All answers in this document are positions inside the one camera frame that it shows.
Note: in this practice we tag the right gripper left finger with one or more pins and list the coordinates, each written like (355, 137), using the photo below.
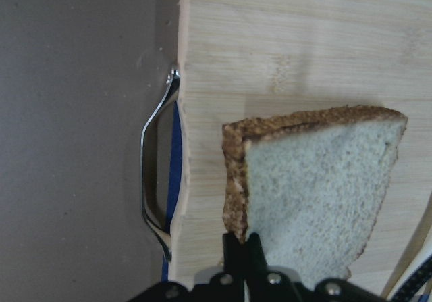
(234, 256)

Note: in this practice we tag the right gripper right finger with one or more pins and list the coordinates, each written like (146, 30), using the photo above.
(256, 264)

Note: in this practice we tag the bread slice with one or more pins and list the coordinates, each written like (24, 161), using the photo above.
(310, 184)

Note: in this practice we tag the wooden cutting board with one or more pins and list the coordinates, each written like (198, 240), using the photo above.
(241, 58)

